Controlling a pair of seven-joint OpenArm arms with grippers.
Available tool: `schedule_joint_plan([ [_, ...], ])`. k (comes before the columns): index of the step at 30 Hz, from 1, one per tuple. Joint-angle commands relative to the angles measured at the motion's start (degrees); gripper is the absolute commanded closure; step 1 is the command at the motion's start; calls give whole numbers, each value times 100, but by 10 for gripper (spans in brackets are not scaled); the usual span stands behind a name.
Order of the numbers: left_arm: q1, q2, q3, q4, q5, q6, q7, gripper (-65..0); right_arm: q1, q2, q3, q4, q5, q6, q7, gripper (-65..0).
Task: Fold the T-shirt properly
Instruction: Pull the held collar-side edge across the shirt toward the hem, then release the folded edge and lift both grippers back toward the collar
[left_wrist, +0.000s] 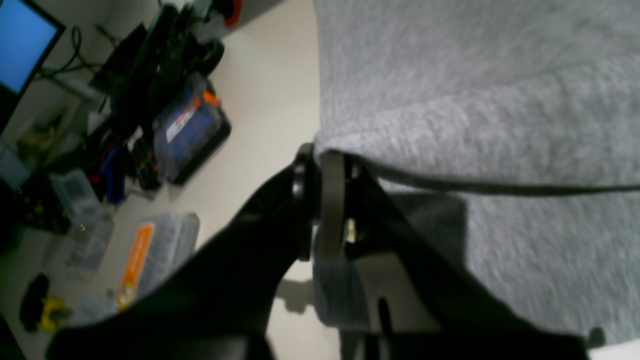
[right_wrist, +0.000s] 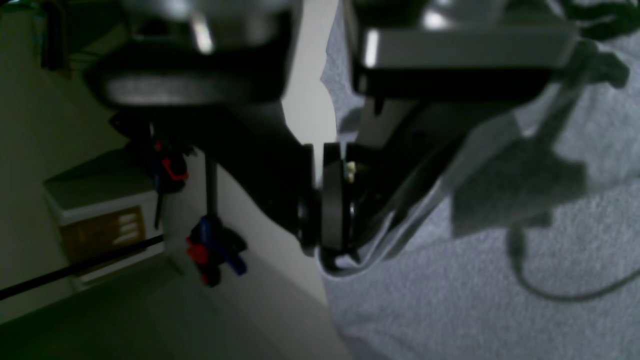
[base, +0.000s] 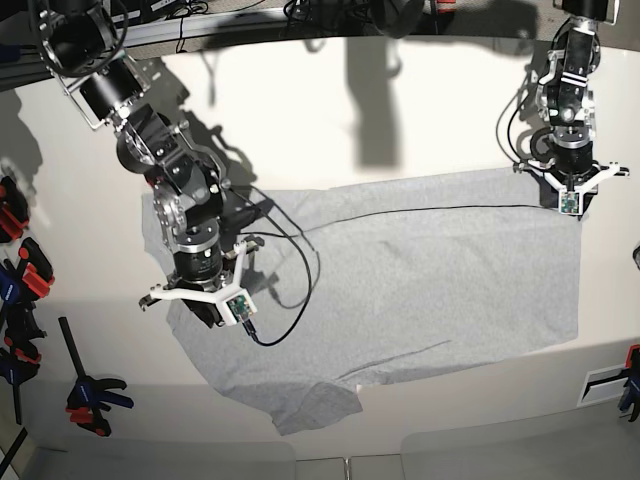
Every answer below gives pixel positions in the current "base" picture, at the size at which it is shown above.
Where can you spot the blue clamp lower left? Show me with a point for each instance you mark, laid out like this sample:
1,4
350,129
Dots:
20,358

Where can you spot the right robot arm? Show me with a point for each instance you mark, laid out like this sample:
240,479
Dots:
83,49

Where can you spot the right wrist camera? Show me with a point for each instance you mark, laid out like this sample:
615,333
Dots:
241,307

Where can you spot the red black clamp upper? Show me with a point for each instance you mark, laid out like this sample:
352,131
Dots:
14,211

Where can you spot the blue clamp left edge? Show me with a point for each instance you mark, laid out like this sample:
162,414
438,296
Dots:
13,289

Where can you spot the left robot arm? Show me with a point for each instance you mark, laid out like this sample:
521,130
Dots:
562,152

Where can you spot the grey T-shirt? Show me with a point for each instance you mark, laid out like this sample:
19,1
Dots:
388,282

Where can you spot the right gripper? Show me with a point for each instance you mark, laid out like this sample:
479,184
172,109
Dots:
205,280

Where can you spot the blue clamp right edge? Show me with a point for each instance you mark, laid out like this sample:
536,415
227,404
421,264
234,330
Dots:
629,402

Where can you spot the blue clamp edge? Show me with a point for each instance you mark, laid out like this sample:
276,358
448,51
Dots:
13,289
629,402

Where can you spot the red black clamp lower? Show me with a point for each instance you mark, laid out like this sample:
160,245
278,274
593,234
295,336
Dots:
35,270

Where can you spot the red black clamp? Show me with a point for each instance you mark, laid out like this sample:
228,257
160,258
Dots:
14,211
35,270

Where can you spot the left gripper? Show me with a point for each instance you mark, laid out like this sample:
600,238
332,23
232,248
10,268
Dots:
585,183

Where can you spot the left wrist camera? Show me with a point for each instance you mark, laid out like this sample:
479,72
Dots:
569,203

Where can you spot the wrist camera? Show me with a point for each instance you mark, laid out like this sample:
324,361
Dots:
241,307
569,203

